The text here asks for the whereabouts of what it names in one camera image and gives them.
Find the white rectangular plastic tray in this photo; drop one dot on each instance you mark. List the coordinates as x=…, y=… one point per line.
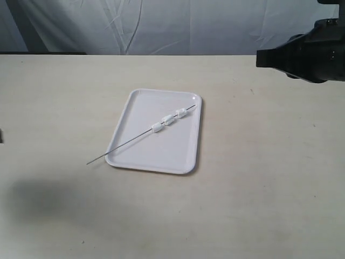
x=173, y=149

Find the grey wrinkled backdrop cloth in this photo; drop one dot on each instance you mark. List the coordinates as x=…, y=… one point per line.
x=155, y=27

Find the white marshmallow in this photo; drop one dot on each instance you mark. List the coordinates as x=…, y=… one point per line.
x=167, y=120

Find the white marshmallow handle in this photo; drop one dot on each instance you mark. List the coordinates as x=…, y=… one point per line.
x=157, y=127

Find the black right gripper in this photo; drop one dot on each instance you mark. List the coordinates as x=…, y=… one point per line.
x=315, y=57

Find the white marshmallow tip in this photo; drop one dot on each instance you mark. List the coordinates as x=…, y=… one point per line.
x=181, y=113

